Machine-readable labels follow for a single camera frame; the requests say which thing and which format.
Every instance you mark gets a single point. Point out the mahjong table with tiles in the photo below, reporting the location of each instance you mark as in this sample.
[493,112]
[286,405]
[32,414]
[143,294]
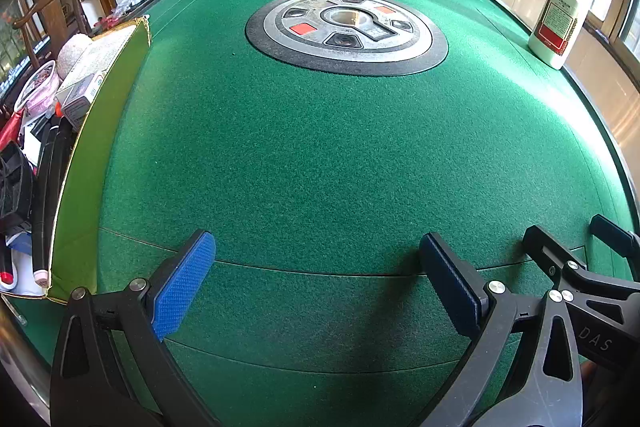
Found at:
[15,72]

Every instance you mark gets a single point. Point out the small grey-white box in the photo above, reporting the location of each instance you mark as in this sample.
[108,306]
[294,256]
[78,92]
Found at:
[77,99]

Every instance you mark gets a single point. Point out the wooden armchair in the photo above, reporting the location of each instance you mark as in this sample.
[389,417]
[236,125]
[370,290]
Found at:
[50,12]

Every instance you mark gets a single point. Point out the white liquor bottle red cap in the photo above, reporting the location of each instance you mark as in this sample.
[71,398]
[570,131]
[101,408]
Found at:
[555,22]

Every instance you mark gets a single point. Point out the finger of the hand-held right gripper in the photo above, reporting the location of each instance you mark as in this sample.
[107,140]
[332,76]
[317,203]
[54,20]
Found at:
[555,259]
[612,234]

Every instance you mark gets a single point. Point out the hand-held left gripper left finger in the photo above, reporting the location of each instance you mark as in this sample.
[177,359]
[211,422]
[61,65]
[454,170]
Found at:
[182,287]

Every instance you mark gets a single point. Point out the cartoon print clear pouch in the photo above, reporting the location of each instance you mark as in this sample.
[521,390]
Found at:
[37,89]

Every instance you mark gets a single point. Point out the round table control panel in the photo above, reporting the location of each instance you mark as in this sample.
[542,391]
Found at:
[280,47]

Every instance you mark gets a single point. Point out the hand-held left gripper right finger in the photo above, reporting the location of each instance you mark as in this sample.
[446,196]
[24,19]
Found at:
[447,282]

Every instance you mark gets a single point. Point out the gold-edged cardboard box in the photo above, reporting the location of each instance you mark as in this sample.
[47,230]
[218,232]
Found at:
[100,147]

